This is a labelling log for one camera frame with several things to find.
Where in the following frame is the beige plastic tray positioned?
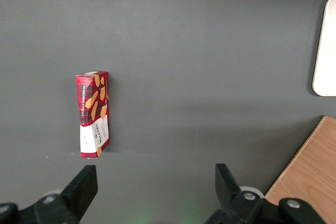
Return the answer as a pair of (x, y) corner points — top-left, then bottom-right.
(312, 0), (336, 97)

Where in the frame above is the oak wooden drawer cabinet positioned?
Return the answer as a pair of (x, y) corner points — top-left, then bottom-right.
(264, 115), (336, 224)

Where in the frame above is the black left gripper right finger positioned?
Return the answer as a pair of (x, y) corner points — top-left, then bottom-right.
(204, 163), (279, 224)

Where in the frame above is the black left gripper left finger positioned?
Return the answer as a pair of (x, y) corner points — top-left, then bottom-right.
(18, 165), (99, 224)

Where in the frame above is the red Walkers shortbread box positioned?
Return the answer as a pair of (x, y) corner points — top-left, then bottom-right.
(75, 70), (111, 159)

